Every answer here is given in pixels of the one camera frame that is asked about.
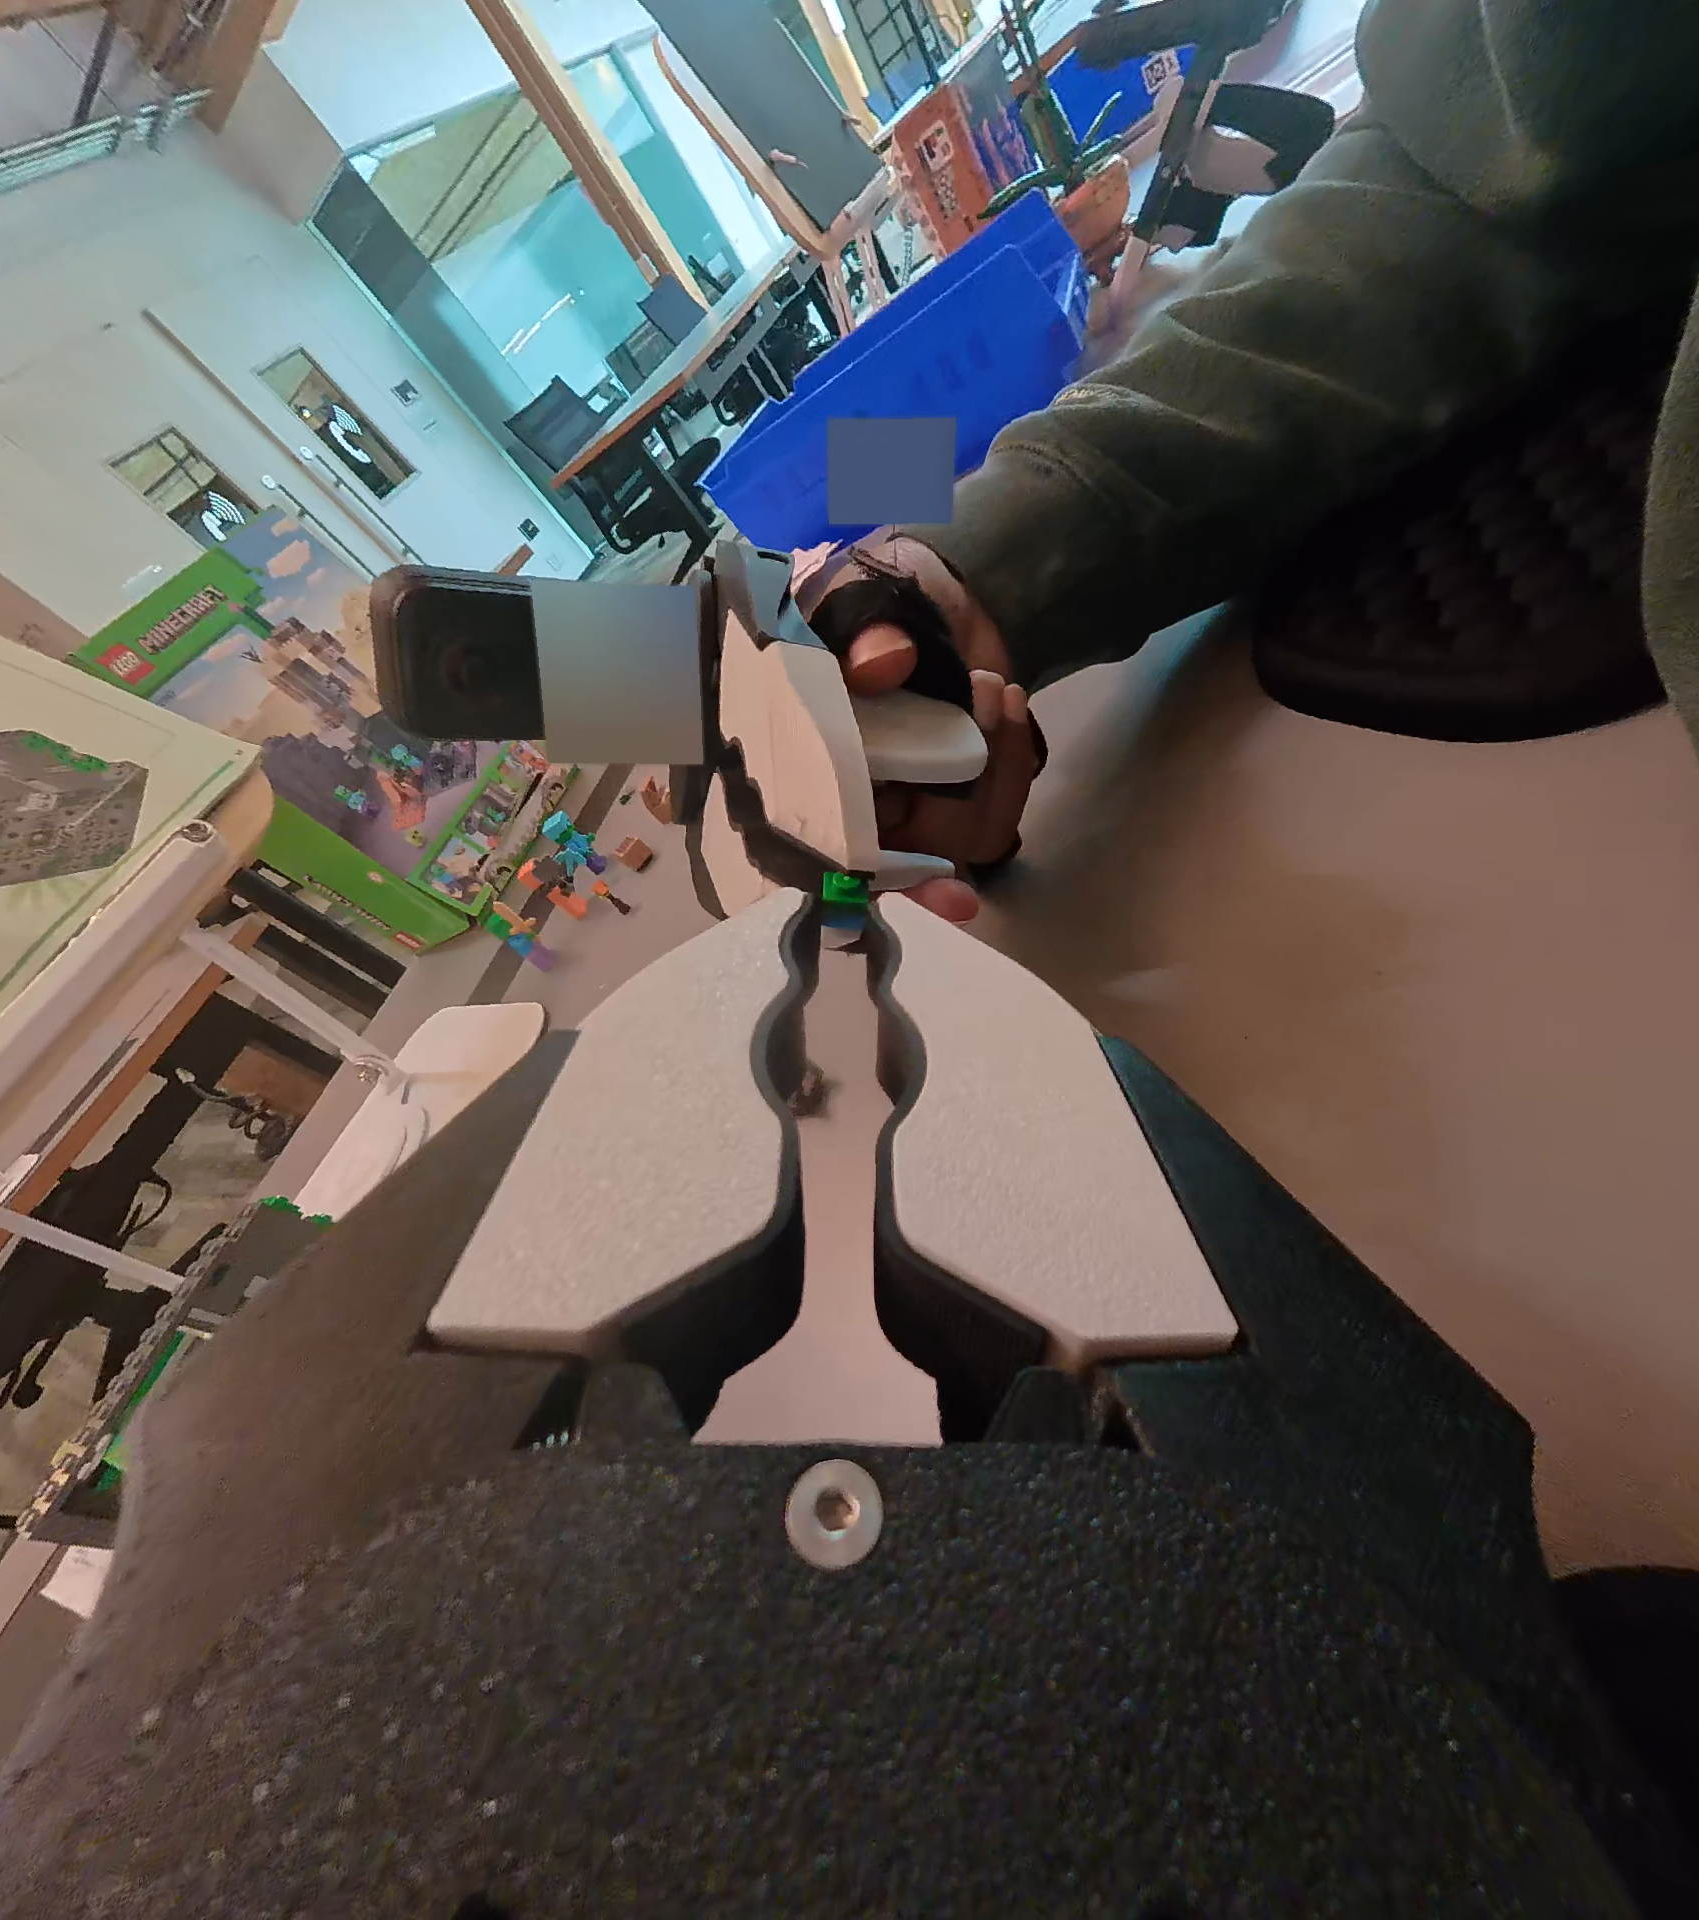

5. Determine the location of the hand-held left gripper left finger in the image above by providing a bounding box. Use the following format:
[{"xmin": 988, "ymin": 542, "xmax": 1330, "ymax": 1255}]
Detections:
[{"xmin": 424, "ymin": 887, "xmax": 806, "ymax": 1355}]

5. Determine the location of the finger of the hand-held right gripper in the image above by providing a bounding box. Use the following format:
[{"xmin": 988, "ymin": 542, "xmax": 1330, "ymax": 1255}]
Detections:
[{"xmin": 696, "ymin": 613, "xmax": 884, "ymax": 923}]

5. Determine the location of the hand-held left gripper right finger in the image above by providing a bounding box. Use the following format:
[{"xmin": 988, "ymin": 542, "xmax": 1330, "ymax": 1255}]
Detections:
[{"xmin": 868, "ymin": 893, "xmax": 1242, "ymax": 1377}]

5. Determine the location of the person's right forearm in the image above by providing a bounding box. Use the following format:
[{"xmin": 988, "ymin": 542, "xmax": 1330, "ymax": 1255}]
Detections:
[{"xmin": 940, "ymin": 0, "xmax": 1699, "ymax": 695}]

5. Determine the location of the grey desk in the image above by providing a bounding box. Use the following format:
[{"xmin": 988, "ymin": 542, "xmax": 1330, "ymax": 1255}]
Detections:
[{"xmin": 294, "ymin": 591, "xmax": 1699, "ymax": 1584}]

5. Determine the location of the long wooden office desk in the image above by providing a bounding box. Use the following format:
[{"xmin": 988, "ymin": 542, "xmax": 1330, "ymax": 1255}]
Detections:
[{"xmin": 550, "ymin": 223, "xmax": 866, "ymax": 497}]

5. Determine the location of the person's right hand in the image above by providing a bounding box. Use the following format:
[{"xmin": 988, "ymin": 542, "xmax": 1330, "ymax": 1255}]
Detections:
[{"xmin": 846, "ymin": 621, "xmax": 1050, "ymax": 925}]

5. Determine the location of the green toy brick box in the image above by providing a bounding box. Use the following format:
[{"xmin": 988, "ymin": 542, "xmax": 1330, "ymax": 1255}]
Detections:
[{"xmin": 70, "ymin": 505, "xmax": 584, "ymax": 951}]

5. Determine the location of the glass panel with phone icon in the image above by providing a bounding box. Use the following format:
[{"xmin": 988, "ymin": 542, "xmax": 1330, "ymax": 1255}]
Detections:
[{"xmin": 260, "ymin": 347, "xmax": 420, "ymax": 500}]

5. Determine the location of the grey brick model on baseplate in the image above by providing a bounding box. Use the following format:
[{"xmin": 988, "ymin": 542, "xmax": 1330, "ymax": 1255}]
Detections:
[{"xmin": 16, "ymin": 1191, "xmax": 342, "ymax": 1539}]

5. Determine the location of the green instruction booklet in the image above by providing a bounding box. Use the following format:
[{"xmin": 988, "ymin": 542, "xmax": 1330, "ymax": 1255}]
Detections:
[{"xmin": 0, "ymin": 575, "xmax": 266, "ymax": 1056}]

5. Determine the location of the blue storage bin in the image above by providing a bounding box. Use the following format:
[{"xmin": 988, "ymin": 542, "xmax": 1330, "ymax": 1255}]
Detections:
[
  {"xmin": 1044, "ymin": 42, "xmax": 1200, "ymax": 144},
  {"xmin": 924, "ymin": 186, "xmax": 1092, "ymax": 354},
  {"xmin": 700, "ymin": 245, "xmax": 1094, "ymax": 581}
]

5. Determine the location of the orange printed box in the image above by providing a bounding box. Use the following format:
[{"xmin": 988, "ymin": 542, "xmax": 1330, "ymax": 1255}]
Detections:
[{"xmin": 886, "ymin": 78, "xmax": 1034, "ymax": 253}]

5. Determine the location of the potted plant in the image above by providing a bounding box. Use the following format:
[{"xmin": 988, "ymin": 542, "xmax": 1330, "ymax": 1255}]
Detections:
[{"xmin": 1002, "ymin": 0, "xmax": 1140, "ymax": 283}]

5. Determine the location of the black display board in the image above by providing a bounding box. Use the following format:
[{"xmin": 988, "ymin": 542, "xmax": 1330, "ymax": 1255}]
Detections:
[{"xmin": 640, "ymin": 0, "xmax": 882, "ymax": 228}]

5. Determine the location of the black honeycomb wrist rest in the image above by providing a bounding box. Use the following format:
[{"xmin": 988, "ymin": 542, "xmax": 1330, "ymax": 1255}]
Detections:
[{"xmin": 1246, "ymin": 351, "xmax": 1697, "ymax": 748}]

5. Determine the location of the spare hand-held gripper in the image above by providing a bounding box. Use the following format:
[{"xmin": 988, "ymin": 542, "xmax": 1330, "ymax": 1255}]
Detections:
[{"xmin": 1074, "ymin": 0, "xmax": 1342, "ymax": 276}]

